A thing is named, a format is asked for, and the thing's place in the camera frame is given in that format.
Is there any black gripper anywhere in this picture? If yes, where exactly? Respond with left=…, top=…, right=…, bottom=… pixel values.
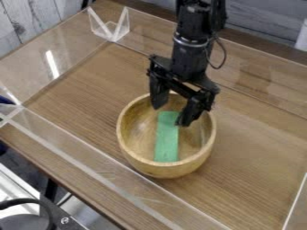
left=147, top=33, right=219, bottom=127

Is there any brown wooden bowl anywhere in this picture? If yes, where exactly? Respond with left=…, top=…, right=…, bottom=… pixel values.
left=116, top=93, right=217, bottom=179

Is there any green rectangular block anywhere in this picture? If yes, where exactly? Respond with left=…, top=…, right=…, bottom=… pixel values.
left=153, top=111, right=179, bottom=163

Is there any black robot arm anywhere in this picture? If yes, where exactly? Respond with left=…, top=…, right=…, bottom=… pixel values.
left=148, top=0, right=227, bottom=127

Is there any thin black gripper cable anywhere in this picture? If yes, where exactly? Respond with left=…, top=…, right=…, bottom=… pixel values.
left=205, top=35, right=228, bottom=71

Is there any clear acrylic corner bracket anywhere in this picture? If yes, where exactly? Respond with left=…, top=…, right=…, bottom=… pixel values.
left=86, top=7, right=129, bottom=42

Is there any clear acrylic front wall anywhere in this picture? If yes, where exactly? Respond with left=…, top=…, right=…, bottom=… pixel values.
left=0, top=104, right=231, bottom=230

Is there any black metal mount plate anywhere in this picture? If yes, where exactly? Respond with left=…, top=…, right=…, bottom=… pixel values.
left=40, top=196, right=88, bottom=230

